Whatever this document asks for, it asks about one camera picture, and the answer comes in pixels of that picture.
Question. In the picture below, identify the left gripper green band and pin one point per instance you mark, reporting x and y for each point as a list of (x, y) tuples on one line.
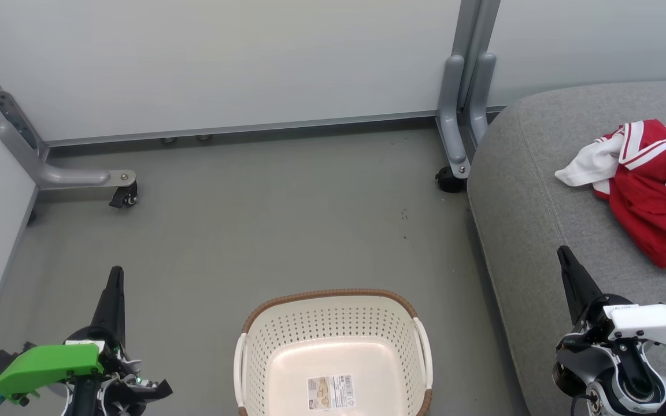
[(50, 367)]

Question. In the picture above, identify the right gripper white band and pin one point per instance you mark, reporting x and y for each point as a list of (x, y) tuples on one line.
[(651, 323)]

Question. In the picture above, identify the red jersey with white stripes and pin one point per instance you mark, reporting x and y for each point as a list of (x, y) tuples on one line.
[(628, 153)]

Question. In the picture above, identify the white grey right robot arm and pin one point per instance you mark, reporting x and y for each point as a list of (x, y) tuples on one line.
[(616, 375)]

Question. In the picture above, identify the white perforated laundry basket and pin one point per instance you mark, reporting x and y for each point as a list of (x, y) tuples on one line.
[(333, 346)]

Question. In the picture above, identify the grey fabric sofa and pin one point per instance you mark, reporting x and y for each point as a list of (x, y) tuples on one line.
[(541, 231)]

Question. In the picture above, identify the black caster wheel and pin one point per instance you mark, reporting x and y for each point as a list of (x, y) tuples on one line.
[(450, 180), (125, 196)]

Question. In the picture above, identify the grey single partition leg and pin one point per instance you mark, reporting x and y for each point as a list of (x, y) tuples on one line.
[(50, 173)]

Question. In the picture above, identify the grey double partition leg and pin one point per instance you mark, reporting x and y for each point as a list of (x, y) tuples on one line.
[(463, 86)]

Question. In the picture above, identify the paper label sticker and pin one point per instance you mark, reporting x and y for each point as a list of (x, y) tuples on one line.
[(330, 392)]

